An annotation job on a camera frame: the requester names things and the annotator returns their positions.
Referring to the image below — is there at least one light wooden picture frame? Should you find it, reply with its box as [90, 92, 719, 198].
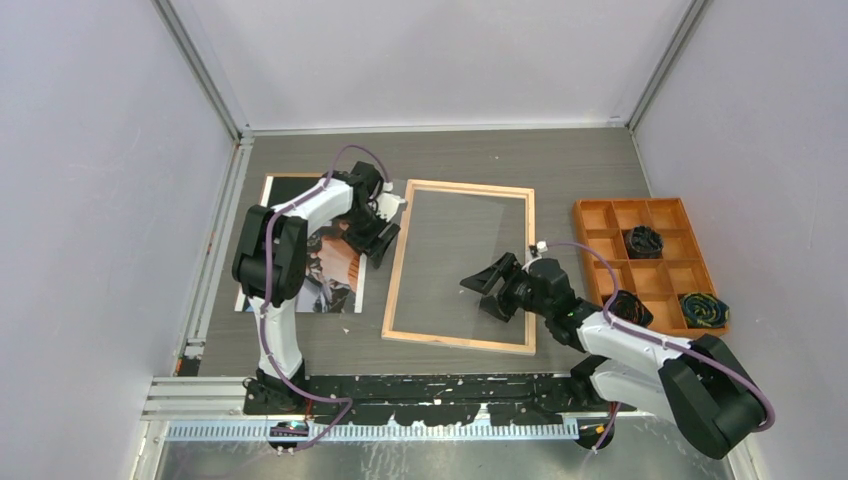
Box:
[381, 179, 536, 356]

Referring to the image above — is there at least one black coiled roll lower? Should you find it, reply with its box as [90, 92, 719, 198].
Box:
[609, 290, 654, 328]

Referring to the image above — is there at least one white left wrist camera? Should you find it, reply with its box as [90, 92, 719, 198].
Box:
[376, 192, 407, 221]

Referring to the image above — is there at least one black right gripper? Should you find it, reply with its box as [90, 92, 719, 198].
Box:
[461, 252, 553, 322]

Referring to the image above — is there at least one clear acrylic sheet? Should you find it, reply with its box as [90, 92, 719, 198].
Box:
[392, 189, 526, 345]

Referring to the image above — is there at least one black yellow coiled roll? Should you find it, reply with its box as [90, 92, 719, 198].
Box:
[679, 292, 730, 329]

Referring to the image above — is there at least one aluminium front rail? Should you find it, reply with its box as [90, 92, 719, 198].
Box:
[140, 370, 743, 444]

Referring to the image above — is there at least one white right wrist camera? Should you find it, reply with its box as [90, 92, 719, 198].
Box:
[528, 241, 548, 258]

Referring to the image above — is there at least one printed photo of people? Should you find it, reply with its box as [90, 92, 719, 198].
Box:
[258, 173, 367, 314]

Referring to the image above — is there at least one orange compartment tray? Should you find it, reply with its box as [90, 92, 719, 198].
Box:
[572, 198, 729, 339]

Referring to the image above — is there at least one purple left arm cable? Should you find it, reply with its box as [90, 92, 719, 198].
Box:
[260, 144, 393, 453]

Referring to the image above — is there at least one black coiled roll upper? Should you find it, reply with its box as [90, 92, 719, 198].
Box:
[623, 225, 664, 259]

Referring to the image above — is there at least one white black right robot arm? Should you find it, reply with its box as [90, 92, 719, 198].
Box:
[460, 253, 775, 459]

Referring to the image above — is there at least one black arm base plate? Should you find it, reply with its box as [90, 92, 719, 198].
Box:
[242, 372, 639, 429]

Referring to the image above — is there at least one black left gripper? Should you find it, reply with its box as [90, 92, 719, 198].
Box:
[344, 206, 401, 268]

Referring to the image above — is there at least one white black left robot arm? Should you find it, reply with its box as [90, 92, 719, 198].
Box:
[232, 162, 405, 414]

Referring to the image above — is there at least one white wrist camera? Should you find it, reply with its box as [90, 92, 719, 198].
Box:
[528, 241, 548, 258]
[376, 192, 407, 221]

